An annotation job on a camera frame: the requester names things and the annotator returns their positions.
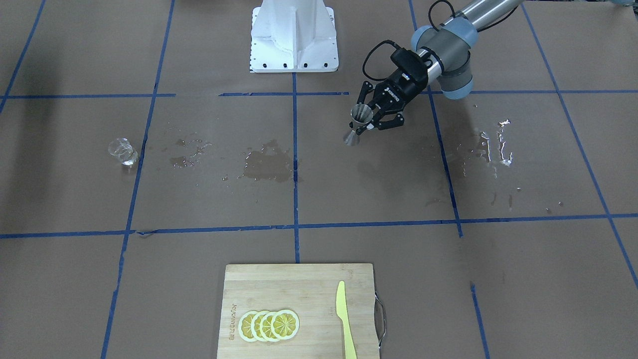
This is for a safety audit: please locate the bamboo cutting board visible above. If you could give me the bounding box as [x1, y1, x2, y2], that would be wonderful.
[216, 263, 380, 359]

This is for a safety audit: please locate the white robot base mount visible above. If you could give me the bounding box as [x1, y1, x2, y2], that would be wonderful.
[249, 0, 339, 73]

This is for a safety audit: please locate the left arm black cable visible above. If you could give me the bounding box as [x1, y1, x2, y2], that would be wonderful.
[362, 0, 467, 83]

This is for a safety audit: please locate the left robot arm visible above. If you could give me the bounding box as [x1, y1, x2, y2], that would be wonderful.
[349, 0, 520, 137]

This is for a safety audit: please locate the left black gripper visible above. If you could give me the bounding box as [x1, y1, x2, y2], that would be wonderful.
[355, 70, 424, 131]

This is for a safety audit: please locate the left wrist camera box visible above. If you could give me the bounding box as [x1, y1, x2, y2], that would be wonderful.
[389, 48, 429, 86]

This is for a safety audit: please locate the steel double jigger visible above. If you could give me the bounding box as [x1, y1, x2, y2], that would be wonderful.
[343, 104, 373, 146]

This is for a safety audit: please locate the yellow plastic knife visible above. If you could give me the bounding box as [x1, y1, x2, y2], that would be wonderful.
[335, 280, 357, 359]

